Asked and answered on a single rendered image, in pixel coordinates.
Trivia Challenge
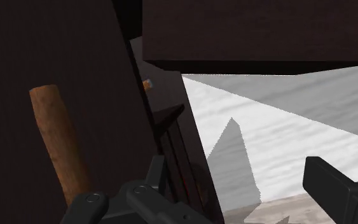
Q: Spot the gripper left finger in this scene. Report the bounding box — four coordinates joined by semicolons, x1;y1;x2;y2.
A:
60;155;214;224

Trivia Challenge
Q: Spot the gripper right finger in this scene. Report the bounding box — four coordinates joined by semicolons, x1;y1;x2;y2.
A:
302;156;358;224

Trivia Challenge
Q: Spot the brown wooden cylinder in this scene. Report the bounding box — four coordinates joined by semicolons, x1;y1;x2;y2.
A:
29;83;93;207

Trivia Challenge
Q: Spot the dark brown robot stand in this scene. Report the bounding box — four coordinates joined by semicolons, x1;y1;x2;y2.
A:
142;0;358;76

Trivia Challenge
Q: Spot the dark brown wooden table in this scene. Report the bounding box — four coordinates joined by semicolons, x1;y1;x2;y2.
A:
0;0;226;224

